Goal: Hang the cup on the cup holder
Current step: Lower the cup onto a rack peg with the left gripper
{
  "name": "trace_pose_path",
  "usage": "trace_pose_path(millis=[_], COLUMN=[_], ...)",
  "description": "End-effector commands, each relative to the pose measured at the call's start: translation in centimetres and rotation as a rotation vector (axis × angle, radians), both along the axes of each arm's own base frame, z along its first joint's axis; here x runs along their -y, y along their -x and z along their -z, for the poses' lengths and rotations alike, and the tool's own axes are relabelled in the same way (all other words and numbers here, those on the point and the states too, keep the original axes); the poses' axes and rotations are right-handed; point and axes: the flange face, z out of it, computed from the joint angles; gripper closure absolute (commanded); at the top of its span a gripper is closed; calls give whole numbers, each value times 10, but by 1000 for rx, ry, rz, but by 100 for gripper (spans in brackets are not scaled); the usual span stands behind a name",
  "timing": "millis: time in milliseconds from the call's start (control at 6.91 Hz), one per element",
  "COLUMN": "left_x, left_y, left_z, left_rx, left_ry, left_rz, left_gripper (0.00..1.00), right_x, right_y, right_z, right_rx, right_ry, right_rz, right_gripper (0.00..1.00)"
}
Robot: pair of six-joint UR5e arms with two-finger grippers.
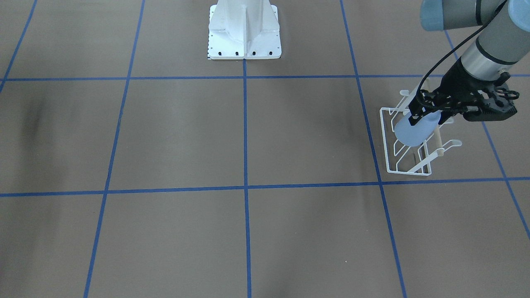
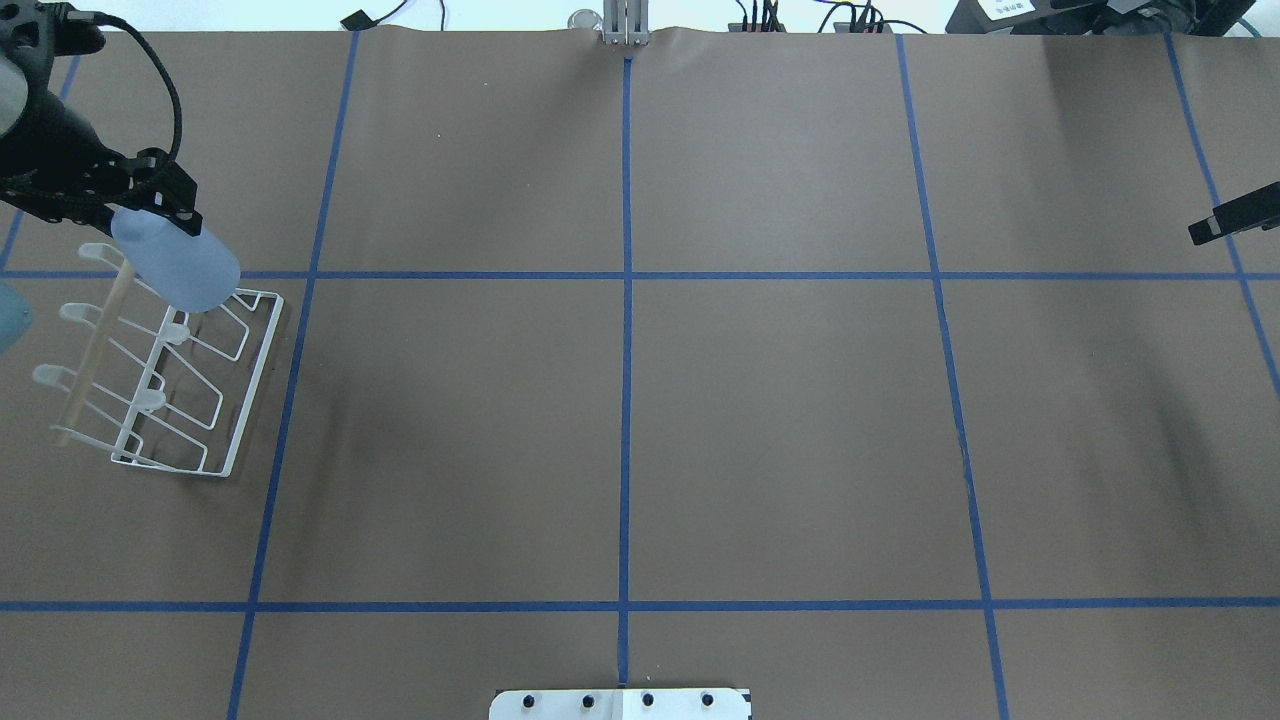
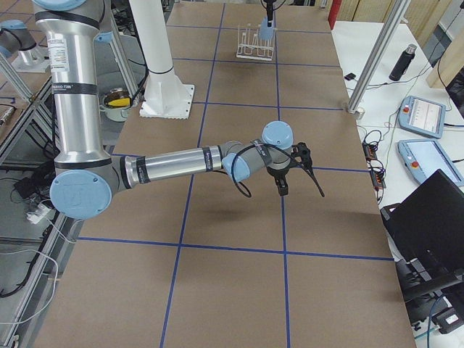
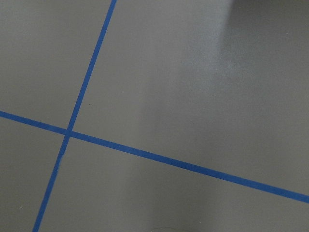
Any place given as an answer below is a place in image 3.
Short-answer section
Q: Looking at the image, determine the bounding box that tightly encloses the black usb hub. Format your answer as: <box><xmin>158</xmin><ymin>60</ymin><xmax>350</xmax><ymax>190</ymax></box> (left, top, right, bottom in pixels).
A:
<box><xmin>362</xmin><ymin>142</ymin><xmax>386</xmax><ymax>191</ymax></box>

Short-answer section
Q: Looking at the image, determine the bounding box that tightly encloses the black laptop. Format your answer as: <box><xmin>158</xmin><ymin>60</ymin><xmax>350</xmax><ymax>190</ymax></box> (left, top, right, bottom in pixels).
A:
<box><xmin>381</xmin><ymin>170</ymin><xmax>463</xmax><ymax>271</ymax></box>

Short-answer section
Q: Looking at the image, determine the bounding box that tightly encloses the black water bottle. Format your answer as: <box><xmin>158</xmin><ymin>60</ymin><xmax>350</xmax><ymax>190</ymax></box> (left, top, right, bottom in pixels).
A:
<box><xmin>389</xmin><ymin>43</ymin><xmax>418</xmax><ymax>82</ymax></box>

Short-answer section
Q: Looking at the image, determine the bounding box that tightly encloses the light blue plastic cup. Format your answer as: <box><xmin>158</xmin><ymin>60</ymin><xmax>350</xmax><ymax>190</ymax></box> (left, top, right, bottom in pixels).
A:
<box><xmin>258</xmin><ymin>17</ymin><xmax>274</xmax><ymax>41</ymax></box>

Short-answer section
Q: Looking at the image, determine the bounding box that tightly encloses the white pot with yellow item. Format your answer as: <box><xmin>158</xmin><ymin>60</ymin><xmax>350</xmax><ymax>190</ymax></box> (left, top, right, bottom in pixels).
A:
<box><xmin>99</xmin><ymin>88</ymin><xmax>131</xmax><ymax>123</ymax></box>

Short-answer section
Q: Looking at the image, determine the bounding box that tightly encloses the lower teach pendant tablet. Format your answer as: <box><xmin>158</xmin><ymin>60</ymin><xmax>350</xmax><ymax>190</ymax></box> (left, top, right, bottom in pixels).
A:
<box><xmin>397</xmin><ymin>139</ymin><xmax>463</xmax><ymax>187</ymax></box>

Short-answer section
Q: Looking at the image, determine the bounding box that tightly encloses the white pedestal base plate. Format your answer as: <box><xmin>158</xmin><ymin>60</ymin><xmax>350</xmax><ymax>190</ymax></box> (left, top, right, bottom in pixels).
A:
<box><xmin>132</xmin><ymin>1</ymin><xmax>195</xmax><ymax>119</ymax></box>

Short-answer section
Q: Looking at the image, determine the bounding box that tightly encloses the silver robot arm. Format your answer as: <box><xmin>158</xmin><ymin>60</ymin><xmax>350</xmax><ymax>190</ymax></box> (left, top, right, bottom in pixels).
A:
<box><xmin>34</xmin><ymin>1</ymin><xmax>297</xmax><ymax>220</ymax></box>

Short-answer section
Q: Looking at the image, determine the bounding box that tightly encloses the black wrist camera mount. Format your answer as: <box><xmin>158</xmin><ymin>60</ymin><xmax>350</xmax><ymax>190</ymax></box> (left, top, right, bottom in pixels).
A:
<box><xmin>292</xmin><ymin>142</ymin><xmax>325</xmax><ymax>197</ymax></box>

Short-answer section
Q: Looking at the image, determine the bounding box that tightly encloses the small black device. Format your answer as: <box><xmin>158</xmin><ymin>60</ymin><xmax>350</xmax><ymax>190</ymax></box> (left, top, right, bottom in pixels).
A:
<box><xmin>344</xmin><ymin>72</ymin><xmax>356</xmax><ymax>80</ymax></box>

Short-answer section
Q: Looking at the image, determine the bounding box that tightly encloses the aluminium frame post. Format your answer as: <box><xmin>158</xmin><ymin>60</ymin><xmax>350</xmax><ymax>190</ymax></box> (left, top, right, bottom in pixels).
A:
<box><xmin>347</xmin><ymin>0</ymin><xmax>411</xmax><ymax>120</ymax></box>

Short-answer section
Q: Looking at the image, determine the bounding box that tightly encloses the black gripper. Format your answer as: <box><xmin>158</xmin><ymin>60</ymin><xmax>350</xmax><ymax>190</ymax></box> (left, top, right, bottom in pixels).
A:
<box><xmin>266</xmin><ymin>166</ymin><xmax>289</xmax><ymax>196</ymax></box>
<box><xmin>261</xmin><ymin>0</ymin><xmax>281</xmax><ymax>28</ymax></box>

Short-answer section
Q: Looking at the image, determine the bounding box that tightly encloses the white wire cup holder rack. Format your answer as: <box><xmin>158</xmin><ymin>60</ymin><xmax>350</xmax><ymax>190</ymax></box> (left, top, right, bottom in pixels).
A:
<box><xmin>236</xmin><ymin>24</ymin><xmax>276</xmax><ymax>62</ymax></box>

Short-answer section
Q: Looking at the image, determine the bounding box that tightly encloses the upper teach pendant tablet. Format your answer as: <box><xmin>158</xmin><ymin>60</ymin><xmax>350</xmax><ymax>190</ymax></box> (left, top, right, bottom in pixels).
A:
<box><xmin>397</xmin><ymin>96</ymin><xmax>446</xmax><ymax>139</ymax></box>

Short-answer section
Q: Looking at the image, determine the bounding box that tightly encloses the teach pendant tablet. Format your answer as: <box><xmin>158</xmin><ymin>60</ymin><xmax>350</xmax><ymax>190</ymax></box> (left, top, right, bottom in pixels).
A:
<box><xmin>397</xmin><ymin>139</ymin><xmax>463</xmax><ymax>187</ymax></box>
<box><xmin>397</xmin><ymin>96</ymin><xmax>446</xmax><ymax>139</ymax></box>

